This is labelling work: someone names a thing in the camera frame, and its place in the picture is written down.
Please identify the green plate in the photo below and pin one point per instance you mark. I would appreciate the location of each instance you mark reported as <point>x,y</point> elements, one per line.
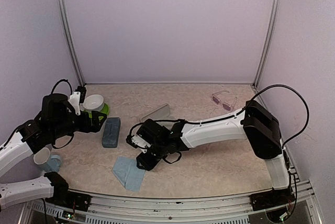
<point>104,110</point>

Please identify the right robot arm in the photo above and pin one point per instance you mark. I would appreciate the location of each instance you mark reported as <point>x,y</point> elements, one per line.
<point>252,122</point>

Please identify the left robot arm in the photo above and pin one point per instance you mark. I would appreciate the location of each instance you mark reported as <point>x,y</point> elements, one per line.
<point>57,118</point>

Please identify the light blue mug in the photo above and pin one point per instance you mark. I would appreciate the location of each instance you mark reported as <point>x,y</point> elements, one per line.
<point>47,161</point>

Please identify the front aluminium rail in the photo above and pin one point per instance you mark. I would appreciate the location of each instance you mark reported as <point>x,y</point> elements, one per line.
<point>121,209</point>

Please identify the light blue cloth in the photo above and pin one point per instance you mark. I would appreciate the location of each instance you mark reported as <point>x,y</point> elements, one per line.
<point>128,174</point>

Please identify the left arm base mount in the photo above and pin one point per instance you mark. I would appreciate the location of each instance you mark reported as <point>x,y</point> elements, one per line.
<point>68,199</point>

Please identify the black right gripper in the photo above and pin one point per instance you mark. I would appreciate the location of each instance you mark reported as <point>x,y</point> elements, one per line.
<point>147,165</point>

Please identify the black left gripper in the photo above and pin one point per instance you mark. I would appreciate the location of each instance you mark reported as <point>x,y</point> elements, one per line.
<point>87,127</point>

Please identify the aluminium corner post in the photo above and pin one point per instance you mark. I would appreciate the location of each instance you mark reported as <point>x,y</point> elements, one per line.
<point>70,42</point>
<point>267,43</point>

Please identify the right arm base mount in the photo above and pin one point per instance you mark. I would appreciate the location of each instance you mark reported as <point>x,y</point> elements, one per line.
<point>272,198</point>

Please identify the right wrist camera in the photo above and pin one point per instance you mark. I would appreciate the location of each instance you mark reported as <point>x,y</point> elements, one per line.
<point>140,143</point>

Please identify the right aluminium corner post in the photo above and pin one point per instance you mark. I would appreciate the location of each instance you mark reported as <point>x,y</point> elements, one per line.
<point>267,43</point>

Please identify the white bowl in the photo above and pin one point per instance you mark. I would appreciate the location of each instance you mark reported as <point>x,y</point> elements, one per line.
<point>94,102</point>

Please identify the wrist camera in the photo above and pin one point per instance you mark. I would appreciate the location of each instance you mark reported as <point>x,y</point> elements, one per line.
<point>76,98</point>
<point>140,143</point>

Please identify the grey-blue glasses case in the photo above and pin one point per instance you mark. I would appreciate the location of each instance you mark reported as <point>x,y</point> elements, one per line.
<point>111,132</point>

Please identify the pink glasses case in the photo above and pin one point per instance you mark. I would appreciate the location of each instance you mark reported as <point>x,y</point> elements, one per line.
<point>161,113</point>

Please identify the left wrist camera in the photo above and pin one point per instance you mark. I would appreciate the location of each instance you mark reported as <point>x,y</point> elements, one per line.
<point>76,98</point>

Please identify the purple lens pink sunglasses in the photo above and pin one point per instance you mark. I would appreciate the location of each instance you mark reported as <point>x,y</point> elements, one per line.
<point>225,99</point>

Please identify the left aluminium corner post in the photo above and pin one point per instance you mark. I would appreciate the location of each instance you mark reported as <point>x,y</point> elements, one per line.
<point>70,42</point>

